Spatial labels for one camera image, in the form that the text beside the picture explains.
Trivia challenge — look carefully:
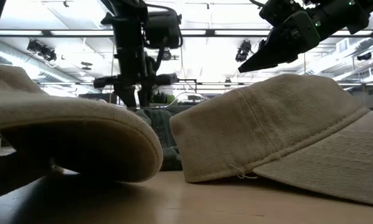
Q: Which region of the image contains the dark overhead frame beam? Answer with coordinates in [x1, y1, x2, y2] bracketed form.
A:
[0, 29, 373, 39]

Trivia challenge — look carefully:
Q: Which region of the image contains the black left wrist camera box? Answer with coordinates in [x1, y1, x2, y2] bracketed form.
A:
[144, 4, 184, 50]

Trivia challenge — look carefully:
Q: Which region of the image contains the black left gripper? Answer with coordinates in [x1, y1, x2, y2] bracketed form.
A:
[93, 55, 179, 108]

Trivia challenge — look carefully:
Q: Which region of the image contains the green object in background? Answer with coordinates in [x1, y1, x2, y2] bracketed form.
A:
[151, 91, 176, 105]

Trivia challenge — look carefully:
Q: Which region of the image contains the dark green towel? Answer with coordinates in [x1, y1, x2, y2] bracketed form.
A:
[135, 105, 193, 172]

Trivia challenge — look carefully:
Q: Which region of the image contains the beige cap with curved brim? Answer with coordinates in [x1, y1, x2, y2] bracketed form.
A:
[0, 62, 164, 184]

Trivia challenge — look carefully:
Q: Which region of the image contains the beige cotton cap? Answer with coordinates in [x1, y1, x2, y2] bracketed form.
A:
[169, 73, 373, 208]

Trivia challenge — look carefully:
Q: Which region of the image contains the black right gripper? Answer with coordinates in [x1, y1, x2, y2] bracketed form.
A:
[238, 0, 322, 74]

